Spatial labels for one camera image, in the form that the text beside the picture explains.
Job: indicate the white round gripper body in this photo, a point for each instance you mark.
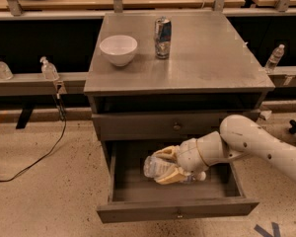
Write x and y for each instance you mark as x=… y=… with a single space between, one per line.
x=187 y=156

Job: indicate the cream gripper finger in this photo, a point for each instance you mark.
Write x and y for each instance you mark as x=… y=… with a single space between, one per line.
x=173 y=175
x=168 y=153

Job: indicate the clear plastic water bottle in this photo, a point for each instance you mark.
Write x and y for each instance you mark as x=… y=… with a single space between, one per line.
x=155 y=167

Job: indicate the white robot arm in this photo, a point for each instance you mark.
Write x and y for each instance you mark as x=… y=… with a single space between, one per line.
x=238 y=136

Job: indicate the open grey lower drawer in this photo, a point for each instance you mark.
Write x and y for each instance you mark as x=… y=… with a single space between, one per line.
x=134 y=197

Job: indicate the closed grey upper drawer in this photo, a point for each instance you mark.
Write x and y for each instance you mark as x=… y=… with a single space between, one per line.
x=161 y=125

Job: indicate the grey wooden drawer cabinet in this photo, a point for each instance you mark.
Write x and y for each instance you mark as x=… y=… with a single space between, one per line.
x=209 y=67

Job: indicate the small water bottle on ledge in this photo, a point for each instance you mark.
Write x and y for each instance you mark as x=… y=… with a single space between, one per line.
x=274 y=58

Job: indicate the clear pump bottle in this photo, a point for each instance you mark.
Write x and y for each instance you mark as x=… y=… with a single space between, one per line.
x=5 y=72
x=48 y=70

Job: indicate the clear pump bottle far left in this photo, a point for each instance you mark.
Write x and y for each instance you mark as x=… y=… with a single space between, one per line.
x=5 y=72

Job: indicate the white ceramic bowl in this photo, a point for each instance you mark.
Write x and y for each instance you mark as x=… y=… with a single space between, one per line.
x=119 y=50

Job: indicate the blue silver drink can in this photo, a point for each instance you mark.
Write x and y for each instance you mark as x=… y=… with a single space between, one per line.
x=162 y=37

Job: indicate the grey metal ledge rail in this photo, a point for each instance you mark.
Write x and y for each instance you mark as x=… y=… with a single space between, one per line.
x=34 y=84

